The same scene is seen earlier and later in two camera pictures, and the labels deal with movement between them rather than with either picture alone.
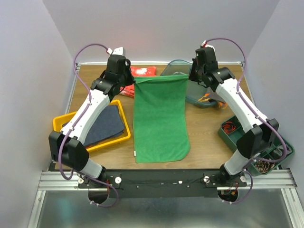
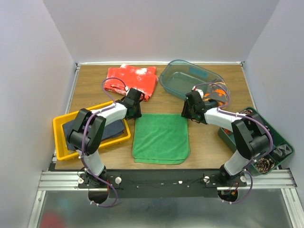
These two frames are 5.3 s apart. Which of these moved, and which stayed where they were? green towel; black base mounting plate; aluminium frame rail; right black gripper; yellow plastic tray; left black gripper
Moved: left black gripper; right black gripper; green towel
Stayed: yellow plastic tray; aluminium frame rail; black base mounting plate
